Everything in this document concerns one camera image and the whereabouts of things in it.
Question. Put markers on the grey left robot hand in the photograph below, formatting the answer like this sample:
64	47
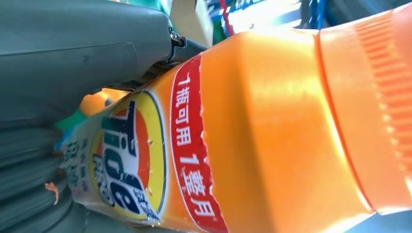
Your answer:
64	48

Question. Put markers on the orange Tide detergent bottle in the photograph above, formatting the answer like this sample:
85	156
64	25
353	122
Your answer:
273	128

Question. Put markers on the brown cardboard box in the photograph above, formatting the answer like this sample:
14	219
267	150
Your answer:
186	19

